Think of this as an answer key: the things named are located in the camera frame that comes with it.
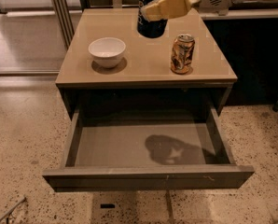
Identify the white ceramic bowl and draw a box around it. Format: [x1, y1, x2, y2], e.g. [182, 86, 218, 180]
[88, 37, 126, 68]

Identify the open grey top drawer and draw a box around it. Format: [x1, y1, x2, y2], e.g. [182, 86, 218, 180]
[43, 105, 255, 192]

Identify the orange crumpled soda can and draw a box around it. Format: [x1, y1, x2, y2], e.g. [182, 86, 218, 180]
[171, 33, 195, 74]

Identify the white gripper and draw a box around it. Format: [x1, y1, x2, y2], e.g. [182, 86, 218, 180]
[140, 0, 232, 21]

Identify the small black floor object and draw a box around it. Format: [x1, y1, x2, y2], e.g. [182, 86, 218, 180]
[100, 203, 115, 209]

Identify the blue pepsi can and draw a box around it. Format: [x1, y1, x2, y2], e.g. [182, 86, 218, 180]
[137, 0, 167, 38]

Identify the metal rod on floor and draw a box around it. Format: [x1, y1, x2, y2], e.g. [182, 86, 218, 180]
[0, 196, 26, 222]

